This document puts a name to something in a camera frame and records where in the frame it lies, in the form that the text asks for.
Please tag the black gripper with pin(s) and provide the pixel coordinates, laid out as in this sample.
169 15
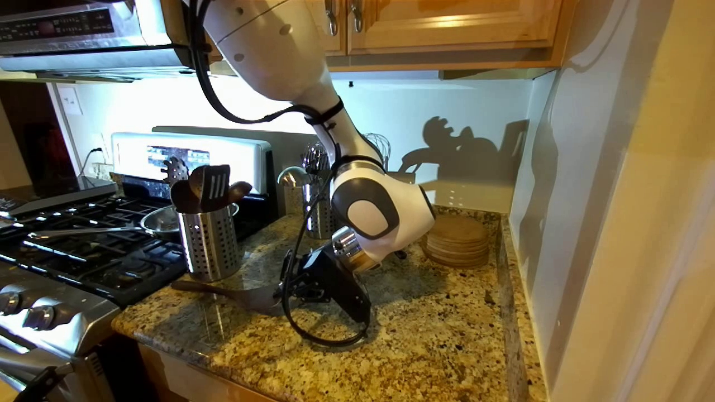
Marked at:
320 278

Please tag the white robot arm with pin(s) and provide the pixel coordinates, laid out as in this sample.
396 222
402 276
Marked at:
314 112

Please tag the perforated steel utensil holder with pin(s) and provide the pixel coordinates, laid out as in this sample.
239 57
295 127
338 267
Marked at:
210 245

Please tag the stack of wooden trivets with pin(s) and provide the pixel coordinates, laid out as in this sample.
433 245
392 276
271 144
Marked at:
459 241

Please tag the black slotted spatula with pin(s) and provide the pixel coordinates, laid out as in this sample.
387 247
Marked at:
216 185

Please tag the steel frying pan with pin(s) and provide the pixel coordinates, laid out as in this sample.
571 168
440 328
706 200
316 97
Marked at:
157 222

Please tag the wooden upper cabinet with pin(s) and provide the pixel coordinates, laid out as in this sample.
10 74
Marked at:
436 34

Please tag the stainless steel stove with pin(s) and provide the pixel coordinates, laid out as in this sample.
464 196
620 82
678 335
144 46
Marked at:
58 298

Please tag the stainless steel microwave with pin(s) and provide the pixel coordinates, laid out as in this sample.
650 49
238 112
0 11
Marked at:
94 38

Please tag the wire whisk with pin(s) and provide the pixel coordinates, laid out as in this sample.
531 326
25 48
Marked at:
382 145

